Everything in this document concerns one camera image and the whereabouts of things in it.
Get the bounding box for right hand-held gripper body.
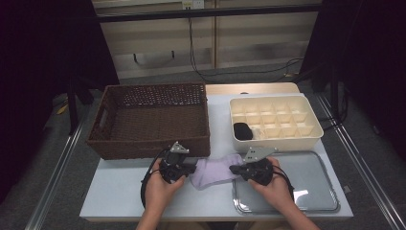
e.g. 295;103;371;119
240;147;278;187

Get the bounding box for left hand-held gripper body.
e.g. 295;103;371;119
158;142;192;185

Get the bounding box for brown wicker basket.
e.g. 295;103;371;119
85;81;212;161

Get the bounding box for black sock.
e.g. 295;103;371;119
233;123;254;142

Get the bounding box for cream divided storage box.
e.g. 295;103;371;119
229;94;325;153

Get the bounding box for clear plastic lid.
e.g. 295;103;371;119
232;150;341;215

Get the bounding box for person's left hand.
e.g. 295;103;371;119
144;158;187;213

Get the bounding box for person's right hand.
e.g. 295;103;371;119
248;155;295;213

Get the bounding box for person's beige trousers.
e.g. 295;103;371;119
162;220;285;230

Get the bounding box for black metal stand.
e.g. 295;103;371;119
66;63;97;136

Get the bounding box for black horizontal bar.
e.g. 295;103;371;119
95;4;322;23

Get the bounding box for black curtain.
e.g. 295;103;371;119
300;0;406;161

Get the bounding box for right hand-held gripper cable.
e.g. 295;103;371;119
271;164;295;200

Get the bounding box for hand-held gripper cable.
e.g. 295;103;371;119
271;164;295;200
140;148;170;209

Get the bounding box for left hand-held gripper cable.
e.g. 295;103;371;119
140;148;170;209

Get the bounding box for metal floor rail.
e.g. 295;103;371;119
315;92;406;230
24;118;87;230

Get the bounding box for black wall cable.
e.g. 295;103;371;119
188;17;305;82

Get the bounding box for white wall socket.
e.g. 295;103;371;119
181;0;205;10

